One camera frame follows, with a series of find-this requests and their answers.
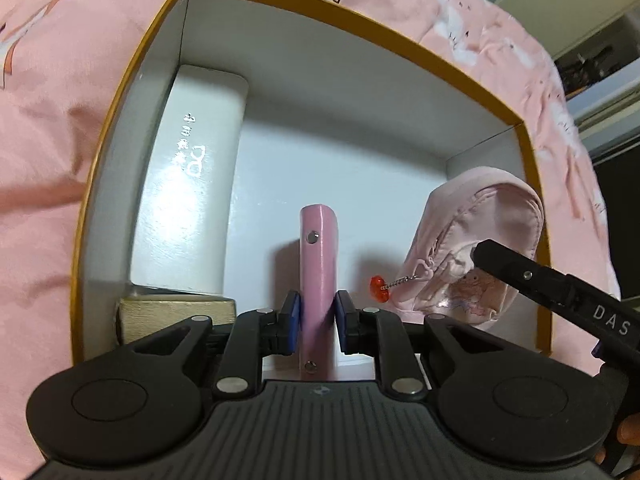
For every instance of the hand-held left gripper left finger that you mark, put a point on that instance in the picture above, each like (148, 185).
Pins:
(292, 320)

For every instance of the light grey glasses case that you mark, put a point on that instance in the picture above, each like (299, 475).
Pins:
(190, 210)

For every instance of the orange cardboard box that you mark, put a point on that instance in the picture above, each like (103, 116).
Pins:
(350, 135)

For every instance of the pink leather case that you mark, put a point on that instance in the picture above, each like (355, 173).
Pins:
(317, 285)

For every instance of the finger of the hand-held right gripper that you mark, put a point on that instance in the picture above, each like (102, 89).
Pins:
(520, 272)

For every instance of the red bead charm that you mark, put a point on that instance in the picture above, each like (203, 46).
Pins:
(377, 287)

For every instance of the person's right hand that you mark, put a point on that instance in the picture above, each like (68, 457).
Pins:
(627, 435)

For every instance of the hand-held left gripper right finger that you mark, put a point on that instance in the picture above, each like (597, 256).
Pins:
(342, 320)

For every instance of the pink printed blanket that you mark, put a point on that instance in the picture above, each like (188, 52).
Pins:
(45, 160)

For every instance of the pink fabric pouch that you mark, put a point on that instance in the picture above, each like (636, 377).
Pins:
(480, 210)

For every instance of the small gold box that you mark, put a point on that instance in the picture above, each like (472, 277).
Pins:
(170, 310)

